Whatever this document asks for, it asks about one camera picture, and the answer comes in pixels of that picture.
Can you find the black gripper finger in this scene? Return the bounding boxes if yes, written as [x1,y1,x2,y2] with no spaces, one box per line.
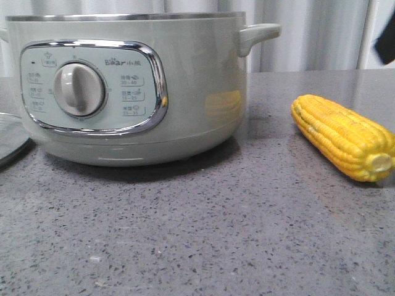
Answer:
[374,22,394,65]

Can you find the yellow corn cob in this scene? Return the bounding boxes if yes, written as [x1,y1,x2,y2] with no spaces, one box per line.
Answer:
[291,94,394,183]

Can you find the glass pot lid steel rim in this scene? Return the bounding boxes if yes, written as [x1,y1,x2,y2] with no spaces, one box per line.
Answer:
[1,112,32,171]

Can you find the pale green electric cooking pot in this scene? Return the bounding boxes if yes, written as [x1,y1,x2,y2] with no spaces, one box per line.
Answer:
[1,12,281,167]

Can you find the white pleated curtain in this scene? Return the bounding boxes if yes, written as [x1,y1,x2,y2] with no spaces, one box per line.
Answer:
[1,1,394,72]

